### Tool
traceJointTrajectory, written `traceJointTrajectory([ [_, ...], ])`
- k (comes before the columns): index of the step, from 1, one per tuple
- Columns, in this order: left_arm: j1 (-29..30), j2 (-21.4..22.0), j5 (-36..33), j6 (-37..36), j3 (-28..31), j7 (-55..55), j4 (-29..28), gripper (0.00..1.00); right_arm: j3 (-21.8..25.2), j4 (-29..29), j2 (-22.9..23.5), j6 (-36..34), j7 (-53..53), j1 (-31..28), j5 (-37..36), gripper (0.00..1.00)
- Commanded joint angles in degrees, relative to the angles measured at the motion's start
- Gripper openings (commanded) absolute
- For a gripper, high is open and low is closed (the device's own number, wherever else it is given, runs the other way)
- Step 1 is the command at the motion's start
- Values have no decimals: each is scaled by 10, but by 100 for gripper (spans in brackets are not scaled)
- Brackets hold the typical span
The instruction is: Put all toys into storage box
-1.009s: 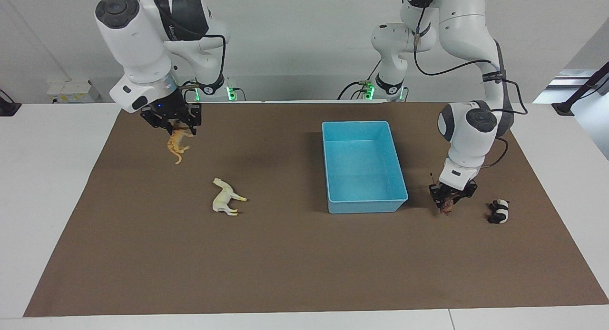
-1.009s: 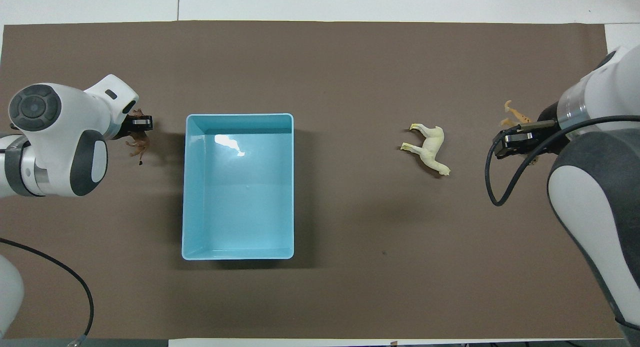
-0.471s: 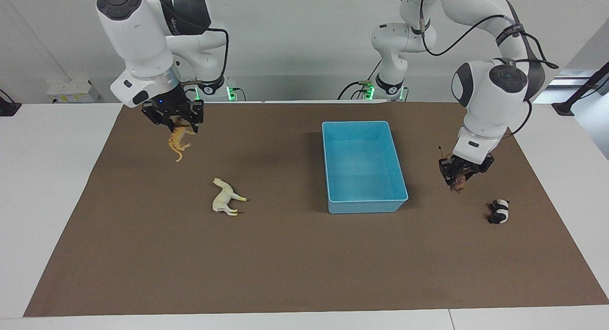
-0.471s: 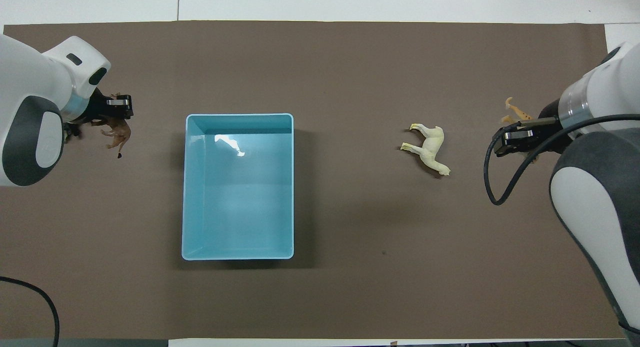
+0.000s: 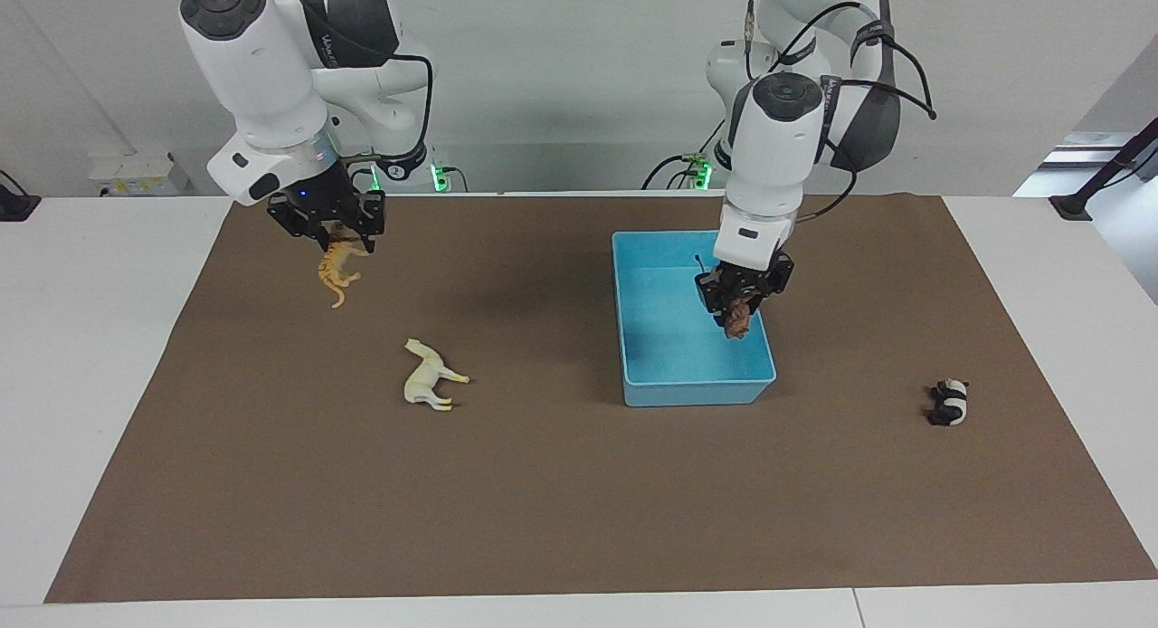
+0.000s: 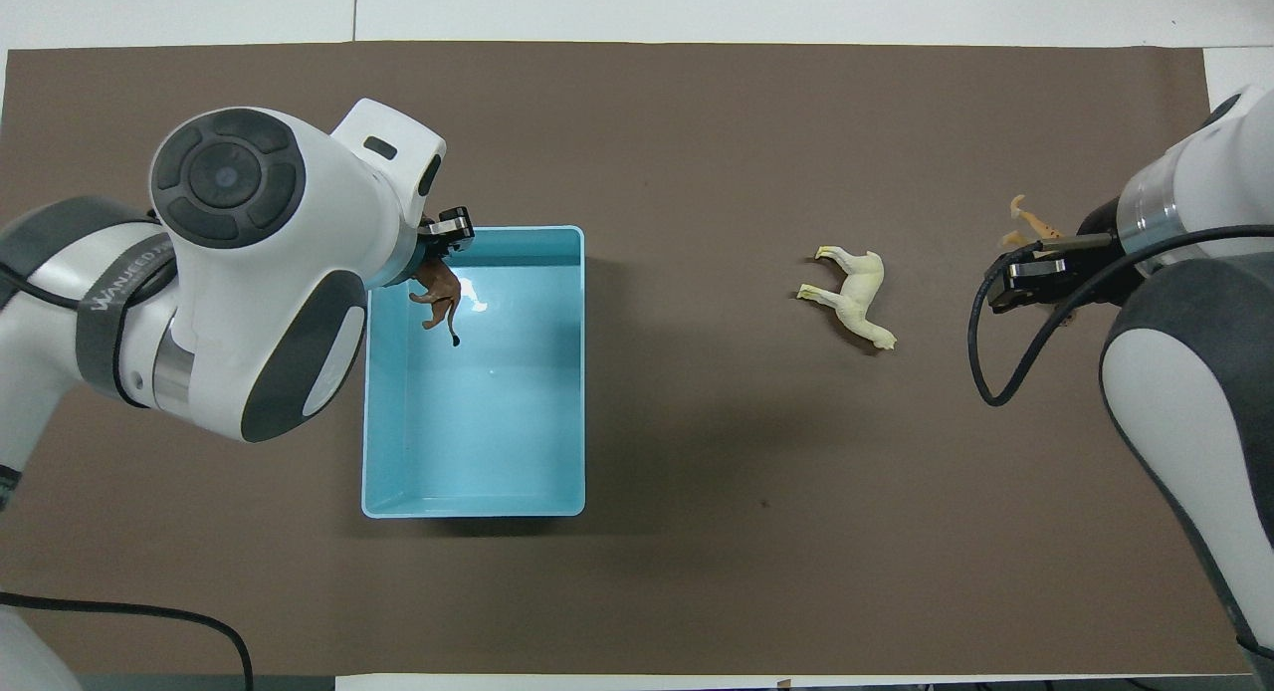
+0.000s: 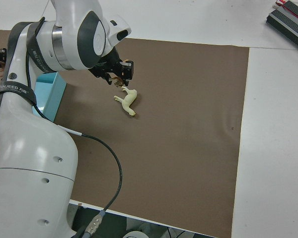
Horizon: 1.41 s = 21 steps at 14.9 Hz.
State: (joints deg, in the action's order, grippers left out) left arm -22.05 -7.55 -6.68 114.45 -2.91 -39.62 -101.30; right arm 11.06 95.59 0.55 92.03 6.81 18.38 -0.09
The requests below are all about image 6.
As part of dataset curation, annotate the light blue storage box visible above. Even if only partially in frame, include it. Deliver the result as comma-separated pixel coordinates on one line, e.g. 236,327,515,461
360,225,586,520

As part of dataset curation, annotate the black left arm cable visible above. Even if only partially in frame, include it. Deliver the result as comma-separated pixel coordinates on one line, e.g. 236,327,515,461
0,590,256,691

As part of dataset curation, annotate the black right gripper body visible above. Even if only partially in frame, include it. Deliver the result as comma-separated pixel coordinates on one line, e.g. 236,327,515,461
1069,197,1147,306

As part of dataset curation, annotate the orange striped tiger toy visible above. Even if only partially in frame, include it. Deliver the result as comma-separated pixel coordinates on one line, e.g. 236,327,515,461
998,194,1081,326

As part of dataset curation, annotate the cream horse toy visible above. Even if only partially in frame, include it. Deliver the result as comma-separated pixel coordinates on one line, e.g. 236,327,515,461
796,245,899,351

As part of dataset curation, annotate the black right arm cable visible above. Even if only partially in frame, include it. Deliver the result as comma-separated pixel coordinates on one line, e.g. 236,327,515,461
969,223,1274,409

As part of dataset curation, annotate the brown table mat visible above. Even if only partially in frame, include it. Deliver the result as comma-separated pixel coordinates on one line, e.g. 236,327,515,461
0,41,1274,678

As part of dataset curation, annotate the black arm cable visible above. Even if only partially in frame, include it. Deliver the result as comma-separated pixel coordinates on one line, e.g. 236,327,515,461
0,590,256,691
969,223,1274,409

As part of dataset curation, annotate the brown lion toy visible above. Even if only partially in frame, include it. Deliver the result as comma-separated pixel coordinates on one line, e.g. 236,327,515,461
409,260,465,349

